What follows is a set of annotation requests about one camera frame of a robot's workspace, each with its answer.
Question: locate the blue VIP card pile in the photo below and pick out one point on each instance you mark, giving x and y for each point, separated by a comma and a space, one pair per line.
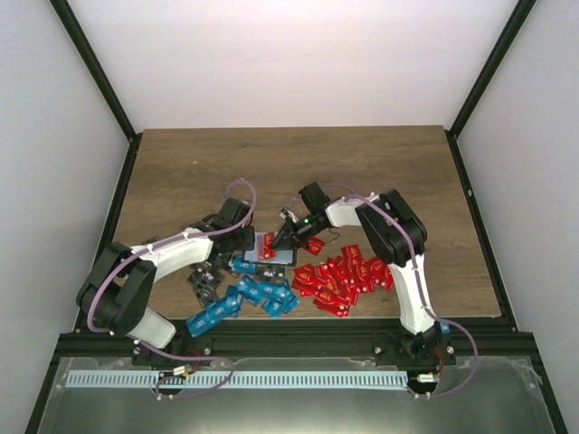
274, 296

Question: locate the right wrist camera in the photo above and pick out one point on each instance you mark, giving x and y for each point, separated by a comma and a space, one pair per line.
288, 215

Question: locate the black card holder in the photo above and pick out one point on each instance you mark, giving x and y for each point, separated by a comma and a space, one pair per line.
283, 257

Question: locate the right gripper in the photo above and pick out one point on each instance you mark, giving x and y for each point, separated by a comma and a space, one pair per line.
290, 241

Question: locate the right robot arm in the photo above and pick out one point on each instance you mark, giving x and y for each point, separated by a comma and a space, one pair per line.
397, 237

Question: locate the red VIP card pile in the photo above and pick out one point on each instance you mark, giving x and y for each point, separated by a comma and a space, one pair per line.
337, 283

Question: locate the black aluminium frame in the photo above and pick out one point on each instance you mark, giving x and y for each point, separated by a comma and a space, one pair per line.
299, 337

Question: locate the lone red VIP card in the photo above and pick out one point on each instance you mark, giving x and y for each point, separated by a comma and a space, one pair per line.
314, 245

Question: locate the red VIP card front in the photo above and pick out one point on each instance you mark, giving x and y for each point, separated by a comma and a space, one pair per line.
265, 250

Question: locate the white slotted cable duct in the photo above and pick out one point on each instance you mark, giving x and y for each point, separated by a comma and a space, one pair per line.
359, 380

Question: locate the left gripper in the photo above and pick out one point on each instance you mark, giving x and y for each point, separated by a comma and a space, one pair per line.
249, 244

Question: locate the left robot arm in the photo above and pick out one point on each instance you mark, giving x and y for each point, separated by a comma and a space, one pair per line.
115, 295

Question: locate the lone black VIP card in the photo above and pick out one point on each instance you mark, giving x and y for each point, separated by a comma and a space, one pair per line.
151, 240

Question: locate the black VIP card pile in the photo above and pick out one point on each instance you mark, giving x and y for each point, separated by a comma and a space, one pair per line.
206, 277

